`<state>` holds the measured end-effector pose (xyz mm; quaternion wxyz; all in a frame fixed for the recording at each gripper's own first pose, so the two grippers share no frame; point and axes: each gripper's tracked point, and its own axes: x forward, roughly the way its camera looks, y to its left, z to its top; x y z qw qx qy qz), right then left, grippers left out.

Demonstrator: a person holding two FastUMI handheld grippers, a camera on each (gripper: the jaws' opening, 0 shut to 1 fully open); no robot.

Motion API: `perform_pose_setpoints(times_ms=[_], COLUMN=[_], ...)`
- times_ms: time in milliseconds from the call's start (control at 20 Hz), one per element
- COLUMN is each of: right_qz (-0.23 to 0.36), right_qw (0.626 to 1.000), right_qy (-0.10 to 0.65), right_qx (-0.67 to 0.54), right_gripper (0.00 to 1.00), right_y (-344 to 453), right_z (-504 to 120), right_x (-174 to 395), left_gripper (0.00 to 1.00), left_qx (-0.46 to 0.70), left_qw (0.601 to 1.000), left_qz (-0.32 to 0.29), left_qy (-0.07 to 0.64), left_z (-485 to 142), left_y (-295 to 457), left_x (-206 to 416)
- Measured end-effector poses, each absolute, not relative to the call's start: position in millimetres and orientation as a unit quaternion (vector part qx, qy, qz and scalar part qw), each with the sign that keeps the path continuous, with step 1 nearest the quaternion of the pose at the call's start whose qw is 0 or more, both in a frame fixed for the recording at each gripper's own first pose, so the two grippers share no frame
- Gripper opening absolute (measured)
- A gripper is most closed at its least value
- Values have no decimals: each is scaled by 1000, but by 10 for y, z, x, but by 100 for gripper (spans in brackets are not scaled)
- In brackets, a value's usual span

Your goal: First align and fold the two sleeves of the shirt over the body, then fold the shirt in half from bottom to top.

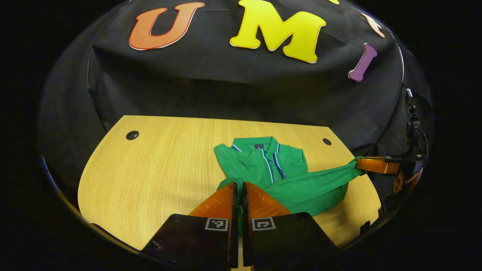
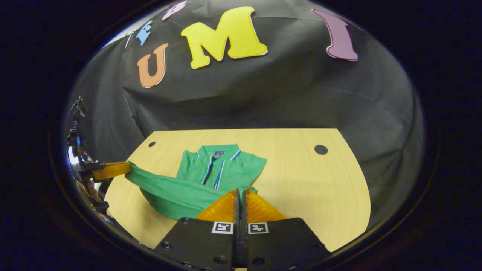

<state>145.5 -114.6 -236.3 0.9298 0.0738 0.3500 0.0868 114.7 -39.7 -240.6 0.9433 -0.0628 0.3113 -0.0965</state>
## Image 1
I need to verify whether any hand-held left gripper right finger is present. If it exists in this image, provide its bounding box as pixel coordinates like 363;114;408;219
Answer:
242;181;339;268

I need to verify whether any black backdrop cloth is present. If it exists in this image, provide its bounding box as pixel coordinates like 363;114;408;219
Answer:
38;0;433;196

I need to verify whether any green T-shirt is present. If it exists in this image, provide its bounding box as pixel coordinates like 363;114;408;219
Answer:
213;136;365;238

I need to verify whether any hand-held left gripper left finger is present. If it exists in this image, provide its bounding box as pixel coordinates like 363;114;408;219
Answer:
141;182;238;269

